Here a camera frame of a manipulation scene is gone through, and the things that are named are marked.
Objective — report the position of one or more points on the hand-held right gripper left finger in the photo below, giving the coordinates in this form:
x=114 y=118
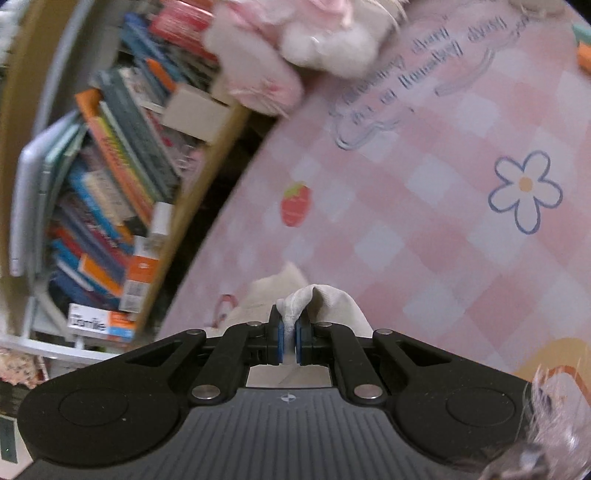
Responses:
x=276 y=337

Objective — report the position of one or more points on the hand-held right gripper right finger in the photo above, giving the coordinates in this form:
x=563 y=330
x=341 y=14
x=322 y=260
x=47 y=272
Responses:
x=301 y=341

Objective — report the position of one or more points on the cream printed T-shirt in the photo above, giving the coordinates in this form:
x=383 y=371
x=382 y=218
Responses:
x=332 y=304

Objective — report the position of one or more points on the flat white orange box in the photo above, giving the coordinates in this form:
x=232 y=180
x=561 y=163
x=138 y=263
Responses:
x=143 y=272

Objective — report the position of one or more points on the white framed wooden bookshelf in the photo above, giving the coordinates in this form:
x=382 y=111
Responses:
x=203 y=184

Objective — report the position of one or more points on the pink checked cartoon desk mat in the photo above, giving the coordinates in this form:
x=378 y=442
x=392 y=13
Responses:
x=415 y=207

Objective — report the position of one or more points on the tall white orange box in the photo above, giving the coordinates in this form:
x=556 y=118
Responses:
x=99 y=322

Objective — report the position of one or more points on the row of colourful books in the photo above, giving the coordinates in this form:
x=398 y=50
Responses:
x=120 y=161

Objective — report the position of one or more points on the small cardboard pen box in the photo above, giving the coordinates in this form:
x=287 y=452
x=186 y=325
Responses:
x=196 y=113

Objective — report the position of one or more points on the pink floral decoration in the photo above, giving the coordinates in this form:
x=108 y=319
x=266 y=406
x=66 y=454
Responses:
x=21 y=367

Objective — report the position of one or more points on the grey flat folders stack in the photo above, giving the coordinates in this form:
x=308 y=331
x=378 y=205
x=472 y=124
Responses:
x=32 y=198

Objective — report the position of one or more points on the white pink plush rabbit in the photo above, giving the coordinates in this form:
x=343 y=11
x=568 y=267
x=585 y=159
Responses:
x=295 y=41

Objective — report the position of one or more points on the green paper strips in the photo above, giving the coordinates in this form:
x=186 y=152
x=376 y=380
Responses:
x=582 y=34

